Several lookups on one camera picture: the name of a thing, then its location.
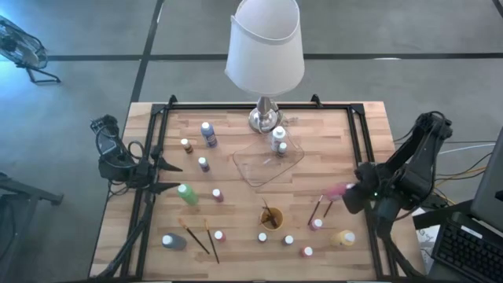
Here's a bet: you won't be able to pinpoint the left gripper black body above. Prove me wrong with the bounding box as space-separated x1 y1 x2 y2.
131 159 163 195

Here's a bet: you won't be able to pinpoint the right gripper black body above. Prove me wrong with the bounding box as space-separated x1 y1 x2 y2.
367 167 398 213

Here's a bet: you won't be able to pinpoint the large pink paint bottle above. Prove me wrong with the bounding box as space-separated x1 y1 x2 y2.
324 182 357 201

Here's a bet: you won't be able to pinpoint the yellow ribbed cup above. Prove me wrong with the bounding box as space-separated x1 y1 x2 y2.
259 207 284 232

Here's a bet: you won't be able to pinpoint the paintbrushes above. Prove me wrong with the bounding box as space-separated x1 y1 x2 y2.
261 197 278 229

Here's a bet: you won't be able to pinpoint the large white paint bottle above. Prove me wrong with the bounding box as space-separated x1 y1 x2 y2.
270 125 287 153

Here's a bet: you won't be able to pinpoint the large green paint bottle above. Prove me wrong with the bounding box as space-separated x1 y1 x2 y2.
176 182 200 207

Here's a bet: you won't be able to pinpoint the large yellow paint bottle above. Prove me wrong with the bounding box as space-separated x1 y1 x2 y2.
329 230 357 248

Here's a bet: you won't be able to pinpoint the large blue paint bottle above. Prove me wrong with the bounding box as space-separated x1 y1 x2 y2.
200 120 219 149

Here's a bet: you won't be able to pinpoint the large grey paint bottle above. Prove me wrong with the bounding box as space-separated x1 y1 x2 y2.
161 233 188 252

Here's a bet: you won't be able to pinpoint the long dark orange-tipped paintbrush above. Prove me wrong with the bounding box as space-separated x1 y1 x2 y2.
203 219 220 264
178 219 211 255

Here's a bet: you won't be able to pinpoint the black desk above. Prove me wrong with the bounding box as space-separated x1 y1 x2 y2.
412 198 503 283

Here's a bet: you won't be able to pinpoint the white paper sheet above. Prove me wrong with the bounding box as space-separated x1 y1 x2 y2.
408 208 441 272

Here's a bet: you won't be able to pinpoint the clear plastic tray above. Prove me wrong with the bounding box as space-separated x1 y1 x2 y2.
231 131 306 189

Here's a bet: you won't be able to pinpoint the computer monitor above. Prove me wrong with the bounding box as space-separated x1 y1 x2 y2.
469 125 503 233

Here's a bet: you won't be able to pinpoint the black computer keyboard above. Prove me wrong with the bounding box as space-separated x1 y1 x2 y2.
431 219 503 283

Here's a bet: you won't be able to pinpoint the black metal stand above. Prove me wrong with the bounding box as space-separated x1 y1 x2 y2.
0 171 64 283

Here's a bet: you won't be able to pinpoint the white-shade silver table lamp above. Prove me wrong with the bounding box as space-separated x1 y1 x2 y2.
224 0 306 134

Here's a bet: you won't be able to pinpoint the black floor fan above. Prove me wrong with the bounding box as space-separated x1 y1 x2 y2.
0 14 62 85

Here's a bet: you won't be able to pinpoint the clear lamp cord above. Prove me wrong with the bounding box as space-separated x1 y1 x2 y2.
277 111 300 127

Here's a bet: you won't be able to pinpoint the white cable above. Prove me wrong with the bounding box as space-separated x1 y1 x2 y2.
438 143 497 156

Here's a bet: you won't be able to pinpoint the black aluminium table frame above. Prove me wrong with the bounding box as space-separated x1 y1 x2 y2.
92 94 424 282

